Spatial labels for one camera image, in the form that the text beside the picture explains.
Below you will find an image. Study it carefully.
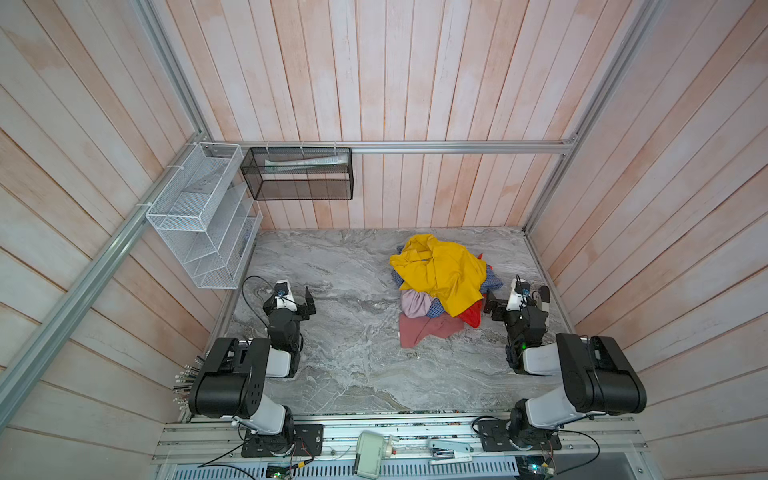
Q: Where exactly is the light pink cloth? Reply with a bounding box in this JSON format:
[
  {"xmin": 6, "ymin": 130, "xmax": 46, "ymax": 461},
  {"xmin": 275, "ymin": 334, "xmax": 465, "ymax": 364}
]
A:
[{"xmin": 401, "ymin": 289, "xmax": 434, "ymax": 318}]

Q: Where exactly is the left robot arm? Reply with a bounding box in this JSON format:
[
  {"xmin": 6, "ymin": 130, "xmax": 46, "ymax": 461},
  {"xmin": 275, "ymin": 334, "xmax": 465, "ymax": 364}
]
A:
[{"xmin": 187, "ymin": 280, "xmax": 316, "ymax": 456}]

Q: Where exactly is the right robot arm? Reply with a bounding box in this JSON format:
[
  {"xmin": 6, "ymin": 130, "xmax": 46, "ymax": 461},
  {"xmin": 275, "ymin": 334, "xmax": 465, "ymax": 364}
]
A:
[{"xmin": 484, "ymin": 279, "xmax": 647, "ymax": 450}]

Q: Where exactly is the blue checkered cloth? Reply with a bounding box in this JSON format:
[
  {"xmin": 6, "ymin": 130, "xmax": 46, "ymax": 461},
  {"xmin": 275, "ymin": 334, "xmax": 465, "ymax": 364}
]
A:
[{"xmin": 389, "ymin": 235, "xmax": 503, "ymax": 328}]

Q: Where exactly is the red cloth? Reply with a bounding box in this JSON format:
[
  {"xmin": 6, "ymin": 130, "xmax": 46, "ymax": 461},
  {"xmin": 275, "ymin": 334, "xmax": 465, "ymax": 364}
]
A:
[{"xmin": 458, "ymin": 265, "xmax": 498, "ymax": 328}]

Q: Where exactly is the yellow cloth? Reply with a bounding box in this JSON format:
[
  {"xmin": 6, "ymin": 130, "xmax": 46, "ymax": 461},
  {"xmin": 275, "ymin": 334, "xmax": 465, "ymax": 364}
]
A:
[{"xmin": 389, "ymin": 234, "xmax": 487, "ymax": 317}]

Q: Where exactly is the dusty rose cloth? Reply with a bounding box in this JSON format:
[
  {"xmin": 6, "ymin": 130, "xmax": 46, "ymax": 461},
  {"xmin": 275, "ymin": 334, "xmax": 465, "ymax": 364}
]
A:
[{"xmin": 399, "ymin": 313, "xmax": 465, "ymax": 349}]

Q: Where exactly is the bundle of metal rods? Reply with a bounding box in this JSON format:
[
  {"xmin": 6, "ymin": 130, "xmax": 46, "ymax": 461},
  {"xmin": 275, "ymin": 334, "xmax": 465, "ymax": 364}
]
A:
[{"xmin": 172, "ymin": 355, "xmax": 205, "ymax": 410}]

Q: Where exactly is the white stapler tool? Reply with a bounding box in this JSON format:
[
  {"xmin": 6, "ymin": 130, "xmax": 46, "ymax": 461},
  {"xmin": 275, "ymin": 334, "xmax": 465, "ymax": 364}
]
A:
[{"xmin": 427, "ymin": 439, "xmax": 473, "ymax": 465}]

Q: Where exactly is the white plastic box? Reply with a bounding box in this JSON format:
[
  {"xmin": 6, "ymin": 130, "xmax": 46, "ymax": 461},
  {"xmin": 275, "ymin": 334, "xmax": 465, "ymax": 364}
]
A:
[{"xmin": 353, "ymin": 431, "xmax": 391, "ymax": 479}]

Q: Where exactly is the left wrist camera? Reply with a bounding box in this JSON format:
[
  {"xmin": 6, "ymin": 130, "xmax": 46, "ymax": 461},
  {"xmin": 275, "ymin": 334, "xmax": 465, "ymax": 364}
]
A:
[{"xmin": 273, "ymin": 280, "xmax": 298, "ymax": 312}]

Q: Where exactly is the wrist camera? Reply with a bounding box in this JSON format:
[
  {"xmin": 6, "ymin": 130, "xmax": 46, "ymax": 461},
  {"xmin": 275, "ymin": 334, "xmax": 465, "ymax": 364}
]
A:
[
  {"xmin": 506, "ymin": 275, "xmax": 535, "ymax": 311},
  {"xmin": 273, "ymin": 280, "xmax": 298, "ymax": 312}
]

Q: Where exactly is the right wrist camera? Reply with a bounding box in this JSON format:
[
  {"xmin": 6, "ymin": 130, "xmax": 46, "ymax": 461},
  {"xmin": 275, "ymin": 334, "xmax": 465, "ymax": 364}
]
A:
[{"xmin": 506, "ymin": 275, "xmax": 535, "ymax": 311}]

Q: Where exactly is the white wire mesh shelf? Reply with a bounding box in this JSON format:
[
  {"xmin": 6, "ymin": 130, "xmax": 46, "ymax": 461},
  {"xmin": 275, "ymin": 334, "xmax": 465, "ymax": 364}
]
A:
[{"xmin": 147, "ymin": 142, "xmax": 263, "ymax": 290}]

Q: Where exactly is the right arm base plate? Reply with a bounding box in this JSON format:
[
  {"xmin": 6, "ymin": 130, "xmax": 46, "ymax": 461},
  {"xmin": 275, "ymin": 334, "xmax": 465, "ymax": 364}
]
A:
[{"xmin": 471, "ymin": 416, "xmax": 562, "ymax": 452}]

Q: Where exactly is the black wire mesh basket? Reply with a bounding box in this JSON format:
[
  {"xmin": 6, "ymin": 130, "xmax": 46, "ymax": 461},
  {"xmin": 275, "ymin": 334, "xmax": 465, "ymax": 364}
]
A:
[{"xmin": 240, "ymin": 146, "xmax": 354, "ymax": 201}]

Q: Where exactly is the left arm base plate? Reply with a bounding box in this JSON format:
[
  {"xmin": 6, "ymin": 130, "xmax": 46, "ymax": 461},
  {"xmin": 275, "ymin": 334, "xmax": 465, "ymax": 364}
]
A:
[{"xmin": 241, "ymin": 424, "xmax": 324, "ymax": 458}]

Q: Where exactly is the aluminium horizontal rail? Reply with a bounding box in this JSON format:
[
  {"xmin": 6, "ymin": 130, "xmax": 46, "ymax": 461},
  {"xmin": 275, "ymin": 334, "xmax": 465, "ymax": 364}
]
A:
[{"xmin": 227, "ymin": 140, "xmax": 575, "ymax": 155}]

